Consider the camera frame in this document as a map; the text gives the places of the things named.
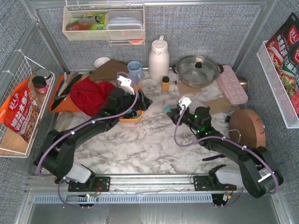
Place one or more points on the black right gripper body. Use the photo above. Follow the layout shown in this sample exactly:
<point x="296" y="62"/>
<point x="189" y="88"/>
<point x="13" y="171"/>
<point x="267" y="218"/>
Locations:
<point x="176" y="113"/>

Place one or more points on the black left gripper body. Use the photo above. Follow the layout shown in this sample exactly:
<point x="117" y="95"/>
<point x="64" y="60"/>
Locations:
<point x="139" y="102"/>

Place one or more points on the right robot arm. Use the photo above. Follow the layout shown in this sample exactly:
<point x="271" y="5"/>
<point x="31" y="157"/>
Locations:
<point x="259" y="172"/>

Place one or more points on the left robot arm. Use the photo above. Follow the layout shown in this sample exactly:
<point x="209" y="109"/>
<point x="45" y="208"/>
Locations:
<point x="58" y="149"/>

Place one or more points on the orange storage basket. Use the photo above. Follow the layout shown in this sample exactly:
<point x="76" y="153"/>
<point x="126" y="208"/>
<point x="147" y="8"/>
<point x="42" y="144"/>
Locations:
<point x="135" y="119"/>

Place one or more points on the brown cork mat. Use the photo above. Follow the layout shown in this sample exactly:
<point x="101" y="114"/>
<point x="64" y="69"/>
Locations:
<point x="218" y="105"/>
<point x="184" y="89"/>

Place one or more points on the orange juice bottle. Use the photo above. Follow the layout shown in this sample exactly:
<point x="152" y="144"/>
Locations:
<point x="165" y="84"/>

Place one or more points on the light blue mug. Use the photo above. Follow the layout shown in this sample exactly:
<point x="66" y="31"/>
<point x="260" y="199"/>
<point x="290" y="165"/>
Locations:
<point x="135" y="70"/>

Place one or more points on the stainless steel pot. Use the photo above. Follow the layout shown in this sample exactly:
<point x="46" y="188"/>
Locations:
<point x="197" y="71"/>

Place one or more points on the white thermos jug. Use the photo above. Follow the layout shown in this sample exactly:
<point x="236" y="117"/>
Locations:
<point x="159" y="59"/>

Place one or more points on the brown olive cloth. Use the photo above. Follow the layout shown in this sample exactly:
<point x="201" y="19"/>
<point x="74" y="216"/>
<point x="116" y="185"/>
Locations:
<point x="108" y="71"/>

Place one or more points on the red cloth hat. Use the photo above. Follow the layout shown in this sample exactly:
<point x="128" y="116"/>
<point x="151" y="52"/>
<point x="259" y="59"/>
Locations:
<point x="89" y="96"/>

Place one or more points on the white small bowl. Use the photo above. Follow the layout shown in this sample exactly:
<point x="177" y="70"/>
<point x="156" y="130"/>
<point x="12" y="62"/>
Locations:
<point x="101" y="61"/>

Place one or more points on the pink egg tray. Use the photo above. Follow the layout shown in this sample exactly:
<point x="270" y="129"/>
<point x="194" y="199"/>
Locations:
<point x="230" y="86"/>

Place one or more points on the round wooden board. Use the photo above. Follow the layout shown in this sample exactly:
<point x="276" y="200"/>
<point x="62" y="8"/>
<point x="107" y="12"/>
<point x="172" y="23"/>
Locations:
<point x="246" y="128"/>

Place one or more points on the silver metal cup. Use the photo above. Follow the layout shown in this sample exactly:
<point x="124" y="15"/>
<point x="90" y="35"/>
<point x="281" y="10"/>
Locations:
<point x="244" y="83"/>

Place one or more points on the clear plastic food containers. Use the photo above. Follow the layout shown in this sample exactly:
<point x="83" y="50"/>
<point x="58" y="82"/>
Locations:
<point x="124" y="24"/>

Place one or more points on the black blade kitchen knife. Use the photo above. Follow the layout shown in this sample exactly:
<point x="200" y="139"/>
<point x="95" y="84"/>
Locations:
<point x="58" y="99"/>

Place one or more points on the amber liquid bottle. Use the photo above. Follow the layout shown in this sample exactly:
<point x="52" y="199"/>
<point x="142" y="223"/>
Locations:
<point x="82" y="24"/>

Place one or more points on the silver lid glass jar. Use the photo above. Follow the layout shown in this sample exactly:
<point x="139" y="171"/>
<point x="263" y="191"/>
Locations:
<point x="45" y="74"/>

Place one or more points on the dark lid glass jar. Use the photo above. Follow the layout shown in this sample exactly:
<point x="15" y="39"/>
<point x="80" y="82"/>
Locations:
<point x="40" y="84"/>

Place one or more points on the green seasoning packet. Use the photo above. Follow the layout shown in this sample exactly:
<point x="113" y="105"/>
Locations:
<point x="289" y="71"/>

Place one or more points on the red snack bag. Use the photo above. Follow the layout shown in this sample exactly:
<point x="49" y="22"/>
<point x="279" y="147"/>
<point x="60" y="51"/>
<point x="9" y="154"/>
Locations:
<point x="18" y="112"/>

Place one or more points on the red seasoning packet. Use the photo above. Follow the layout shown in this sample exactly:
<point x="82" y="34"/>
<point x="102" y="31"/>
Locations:
<point x="279" y="45"/>

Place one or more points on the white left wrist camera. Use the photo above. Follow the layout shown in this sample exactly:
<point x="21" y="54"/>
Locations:
<point x="126" y="85"/>

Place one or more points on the purple handle utensil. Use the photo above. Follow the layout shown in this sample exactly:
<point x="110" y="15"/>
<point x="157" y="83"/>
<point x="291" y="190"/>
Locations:
<point x="213" y="157"/>

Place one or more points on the cream handle knife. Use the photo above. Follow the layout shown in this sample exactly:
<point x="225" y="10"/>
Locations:
<point x="66" y="80"/>

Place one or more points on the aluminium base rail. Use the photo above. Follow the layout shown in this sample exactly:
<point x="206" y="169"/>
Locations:
<point x="132" y="189"/>

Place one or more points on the cream wall shelf basket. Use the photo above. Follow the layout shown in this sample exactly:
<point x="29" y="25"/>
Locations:
<point x="76" y="12"/>

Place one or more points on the white wire wall basket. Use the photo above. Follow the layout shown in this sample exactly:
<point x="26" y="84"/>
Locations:
<point x="12" y="144"/>

